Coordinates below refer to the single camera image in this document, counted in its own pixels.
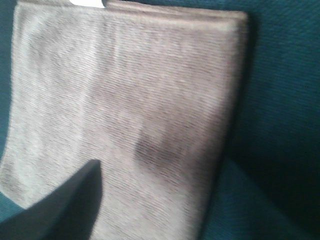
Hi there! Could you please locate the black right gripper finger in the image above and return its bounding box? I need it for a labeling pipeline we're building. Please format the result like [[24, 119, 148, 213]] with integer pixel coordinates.
[[0, 159, 102, 240]]

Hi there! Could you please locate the orange towel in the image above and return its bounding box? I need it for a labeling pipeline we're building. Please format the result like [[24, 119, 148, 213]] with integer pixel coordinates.
[[0, 0, 248, 240]]

